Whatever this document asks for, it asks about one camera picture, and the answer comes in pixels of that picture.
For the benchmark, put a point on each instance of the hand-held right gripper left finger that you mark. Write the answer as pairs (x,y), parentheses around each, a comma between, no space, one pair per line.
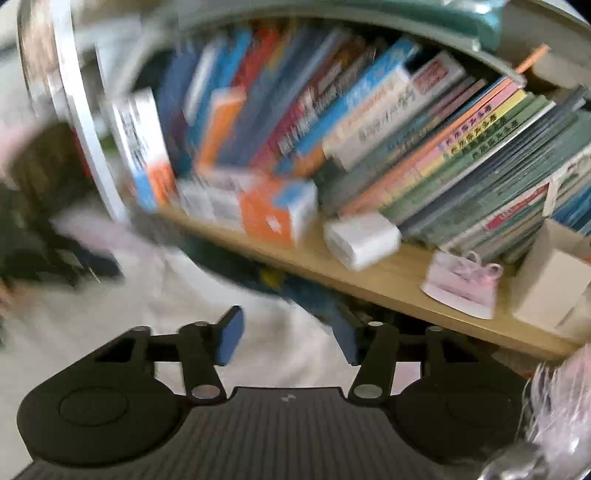
(232,337)

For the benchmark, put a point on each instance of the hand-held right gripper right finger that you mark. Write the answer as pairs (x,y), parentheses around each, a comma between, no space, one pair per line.
(345,344)

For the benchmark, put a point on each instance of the beige canvas tote bag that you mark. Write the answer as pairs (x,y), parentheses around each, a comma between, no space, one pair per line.
(138,300)

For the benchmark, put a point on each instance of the wooden bookshelf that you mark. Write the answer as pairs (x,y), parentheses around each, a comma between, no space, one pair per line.
(401,281)

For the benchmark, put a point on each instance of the small white box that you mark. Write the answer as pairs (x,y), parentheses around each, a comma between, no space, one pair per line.
(362,240)

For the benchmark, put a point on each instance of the white blue orange medicine box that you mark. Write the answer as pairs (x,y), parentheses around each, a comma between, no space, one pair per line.
(141,147)

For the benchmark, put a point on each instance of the pink bow hair clips card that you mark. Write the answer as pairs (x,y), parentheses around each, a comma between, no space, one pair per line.
(461,284)

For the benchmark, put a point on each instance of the orange white flat box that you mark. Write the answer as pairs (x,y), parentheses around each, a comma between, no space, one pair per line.
(272,207)

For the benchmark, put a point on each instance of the row of upright books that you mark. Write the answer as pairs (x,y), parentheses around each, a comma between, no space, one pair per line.
(415,152)

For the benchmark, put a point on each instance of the small beige cardboard box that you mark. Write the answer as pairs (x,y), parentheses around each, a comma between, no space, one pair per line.
(549,277)

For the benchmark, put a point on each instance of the bagged pink plush toys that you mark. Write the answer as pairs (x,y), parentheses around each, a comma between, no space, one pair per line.
(558,406)

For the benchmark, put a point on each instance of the teal folder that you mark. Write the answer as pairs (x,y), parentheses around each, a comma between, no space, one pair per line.
(443,16)

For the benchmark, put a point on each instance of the white shelf frame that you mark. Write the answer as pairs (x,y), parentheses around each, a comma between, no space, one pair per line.
(92,152)

